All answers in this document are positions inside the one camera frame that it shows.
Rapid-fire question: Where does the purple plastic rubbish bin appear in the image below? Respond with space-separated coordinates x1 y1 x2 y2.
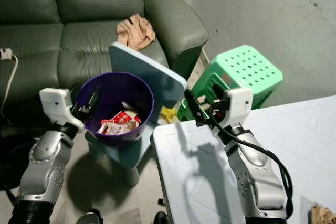
87 71 155 148

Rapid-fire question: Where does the brown crumpled trash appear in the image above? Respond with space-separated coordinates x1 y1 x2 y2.
309 203 336 224

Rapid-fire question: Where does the yellow crumpled item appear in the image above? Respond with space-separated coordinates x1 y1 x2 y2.
160 107 179 124

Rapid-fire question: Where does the white crumpled wrapper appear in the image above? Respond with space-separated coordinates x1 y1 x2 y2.
98 120 139 136

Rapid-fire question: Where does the red snack wrapper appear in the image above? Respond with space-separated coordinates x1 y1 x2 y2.
110 110 140 126

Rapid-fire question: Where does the green plastic stool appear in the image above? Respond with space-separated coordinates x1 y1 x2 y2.
177 45 284 123

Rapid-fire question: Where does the light blue small chair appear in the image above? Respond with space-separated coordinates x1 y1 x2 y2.
86 41 188 186

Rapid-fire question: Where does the white table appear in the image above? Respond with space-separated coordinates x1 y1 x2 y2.
151 95 336 224

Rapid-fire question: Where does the beige crumpled cloth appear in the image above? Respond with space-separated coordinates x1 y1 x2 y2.
117 14 157 52

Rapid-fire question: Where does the black round floor base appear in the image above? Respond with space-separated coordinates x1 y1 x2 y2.
0 134 23 191

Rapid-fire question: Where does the white power strip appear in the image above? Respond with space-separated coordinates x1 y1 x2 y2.
0 48 14 61

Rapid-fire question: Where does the black left robot foot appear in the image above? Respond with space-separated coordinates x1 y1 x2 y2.
76 210 104 224

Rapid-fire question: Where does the black robot foot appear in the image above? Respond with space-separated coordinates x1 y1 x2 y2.
154 212 170 224
76 210 104 224

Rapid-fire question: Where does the black right robot foot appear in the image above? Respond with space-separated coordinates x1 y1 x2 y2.
154 212 170 224

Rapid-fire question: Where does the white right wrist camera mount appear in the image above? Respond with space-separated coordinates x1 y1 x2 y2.
223 87 254 130

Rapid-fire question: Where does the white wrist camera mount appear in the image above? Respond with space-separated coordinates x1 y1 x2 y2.
223 87 254 130
39 87 80 131

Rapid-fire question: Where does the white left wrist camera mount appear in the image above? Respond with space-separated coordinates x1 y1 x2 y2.
39 87 80 131

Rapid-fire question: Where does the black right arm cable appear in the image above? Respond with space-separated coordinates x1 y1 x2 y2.
210 110 294 220

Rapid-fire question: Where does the white power cable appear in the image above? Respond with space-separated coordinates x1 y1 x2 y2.
3 56 20 115

